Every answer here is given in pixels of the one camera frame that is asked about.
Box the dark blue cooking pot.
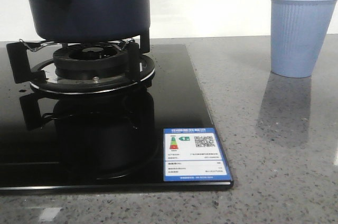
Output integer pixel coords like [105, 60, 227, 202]
[29, 0, 150, 43]

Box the light blue ribbed cup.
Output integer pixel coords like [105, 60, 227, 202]
[270, 0, 337, 78]

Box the black pot support grate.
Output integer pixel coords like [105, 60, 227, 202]
[6, 31, 155, 95]

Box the blue energy label sticker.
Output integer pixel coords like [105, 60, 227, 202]
[163, 128, 232, 182]

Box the black glass gas stove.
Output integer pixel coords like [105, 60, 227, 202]
[1, 44, 234, 194]

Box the black round gas burner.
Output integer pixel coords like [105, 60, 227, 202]
[53, 43, 128, 80]

